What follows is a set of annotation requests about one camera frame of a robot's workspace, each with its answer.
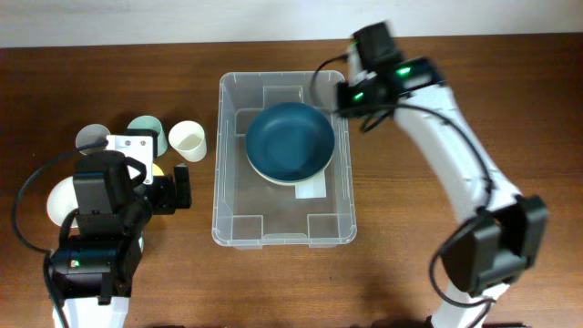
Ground mint green cup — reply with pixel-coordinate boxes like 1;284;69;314
127;116;168;158

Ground white label in bin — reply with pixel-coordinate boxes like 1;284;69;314
295;173;327;200

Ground cream bowl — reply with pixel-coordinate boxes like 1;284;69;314
247;152;333;186

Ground white small bowl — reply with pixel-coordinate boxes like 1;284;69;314
46;176;78;226

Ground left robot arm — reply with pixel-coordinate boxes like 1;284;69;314
43;150;192;327

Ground cream cup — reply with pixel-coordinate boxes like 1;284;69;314
169;120;207;162

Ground dark blue bowl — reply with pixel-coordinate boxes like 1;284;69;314
245;102;335;155

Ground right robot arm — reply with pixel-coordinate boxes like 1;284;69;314
336;54;548;327

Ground grey cup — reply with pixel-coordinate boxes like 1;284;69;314
75;124;110;148

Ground clear plastic storage bin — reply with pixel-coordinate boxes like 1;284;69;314
211;70;357;250

